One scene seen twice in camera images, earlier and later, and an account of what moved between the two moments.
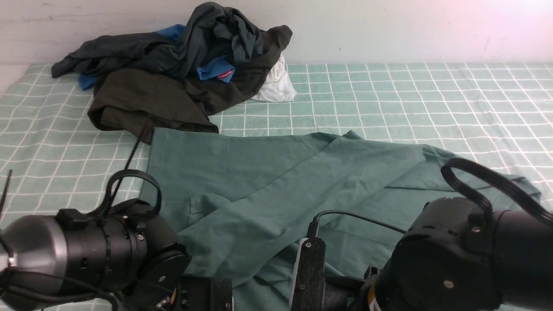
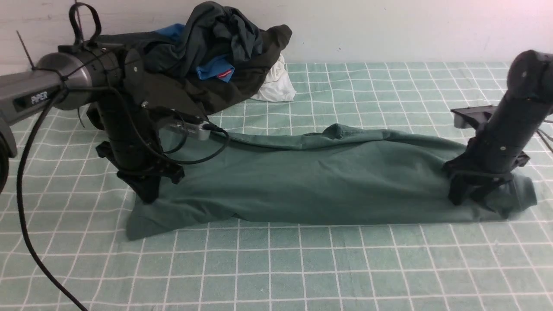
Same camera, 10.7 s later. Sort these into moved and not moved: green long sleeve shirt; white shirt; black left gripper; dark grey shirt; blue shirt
Moved: black left gripper; green long sleeve shirt
Not moved: blue shirt; white shirt; dark grey shirt
